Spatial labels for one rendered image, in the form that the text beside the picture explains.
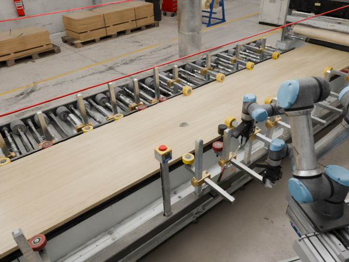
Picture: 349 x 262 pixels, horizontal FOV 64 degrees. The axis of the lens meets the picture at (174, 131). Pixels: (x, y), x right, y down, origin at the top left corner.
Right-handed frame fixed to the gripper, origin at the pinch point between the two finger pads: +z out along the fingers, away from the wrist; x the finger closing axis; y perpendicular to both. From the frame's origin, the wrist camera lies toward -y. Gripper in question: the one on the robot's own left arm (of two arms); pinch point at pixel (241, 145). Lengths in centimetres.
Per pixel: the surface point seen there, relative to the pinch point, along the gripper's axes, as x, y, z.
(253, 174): -14.1, -3.0, 14.5
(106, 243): 19, -95, 38
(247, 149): 7.3, 17.7, 17.7
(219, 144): 18.3, -1.0, 10.0
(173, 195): 23, -40, 39
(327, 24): 79, 249, -19
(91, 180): 45, -87, 10
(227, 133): 6.7, -7.3, -8.7
